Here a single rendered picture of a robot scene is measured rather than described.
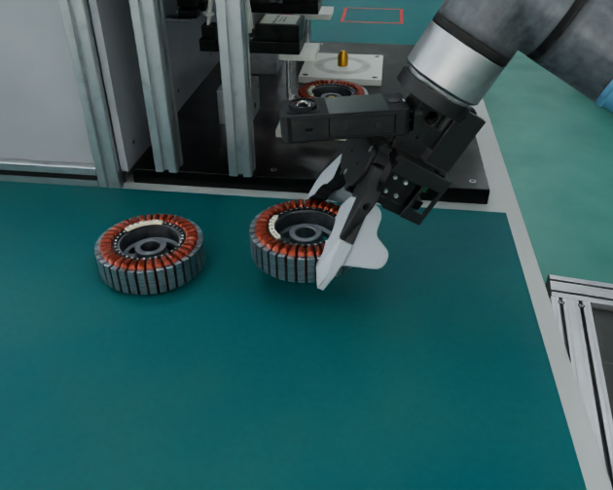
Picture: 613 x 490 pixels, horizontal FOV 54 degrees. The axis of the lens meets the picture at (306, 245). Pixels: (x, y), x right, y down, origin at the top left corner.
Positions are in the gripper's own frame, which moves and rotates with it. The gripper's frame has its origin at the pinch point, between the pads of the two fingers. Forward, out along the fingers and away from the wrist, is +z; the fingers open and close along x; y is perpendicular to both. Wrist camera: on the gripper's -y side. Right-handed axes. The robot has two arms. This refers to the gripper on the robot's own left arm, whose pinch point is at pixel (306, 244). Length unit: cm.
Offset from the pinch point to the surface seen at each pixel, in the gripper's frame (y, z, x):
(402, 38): 29, -12, 90
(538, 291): 22.6, -8.2, -4.7
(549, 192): 134, 14, 143
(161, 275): -12.1, 8.5, -2.0
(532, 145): 144, 9, 185
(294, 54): -2.9, -8.6, 35.5
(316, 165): 4.0, 0.0, 21.7
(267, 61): -1, 0, 60
